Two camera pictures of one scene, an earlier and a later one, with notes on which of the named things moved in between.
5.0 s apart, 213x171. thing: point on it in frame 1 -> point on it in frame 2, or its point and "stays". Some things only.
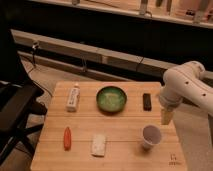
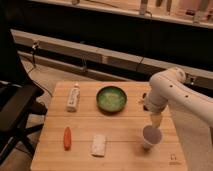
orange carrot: [67, 139] stays
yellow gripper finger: [166, 115] -> [156, 118]
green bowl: [111, 99] stays
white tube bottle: [73, 98] stays
